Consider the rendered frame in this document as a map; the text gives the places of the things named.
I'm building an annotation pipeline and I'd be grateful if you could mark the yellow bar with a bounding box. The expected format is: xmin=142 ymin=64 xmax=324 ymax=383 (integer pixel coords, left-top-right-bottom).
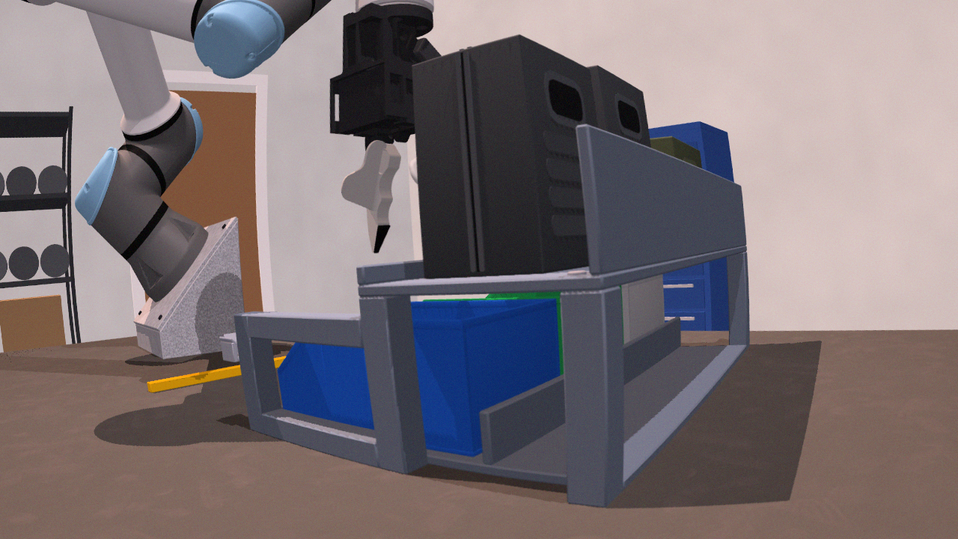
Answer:
xmin=147 ymin=356 xmax=286 ymax=392

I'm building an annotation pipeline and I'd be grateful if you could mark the grey metal shelf rack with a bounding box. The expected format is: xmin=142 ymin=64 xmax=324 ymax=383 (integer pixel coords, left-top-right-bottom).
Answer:
xmin=219 ymin=124 xmax=750 ymax=508

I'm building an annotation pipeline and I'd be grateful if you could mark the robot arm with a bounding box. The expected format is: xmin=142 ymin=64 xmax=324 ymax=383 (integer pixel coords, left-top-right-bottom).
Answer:
xmin=22 ymin=0 xmax=331 ymax=302

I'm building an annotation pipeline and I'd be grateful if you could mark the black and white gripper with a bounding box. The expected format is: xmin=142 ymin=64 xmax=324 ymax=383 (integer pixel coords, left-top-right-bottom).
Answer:
xmin=330 ymin=3 xmax=433 ymax=253

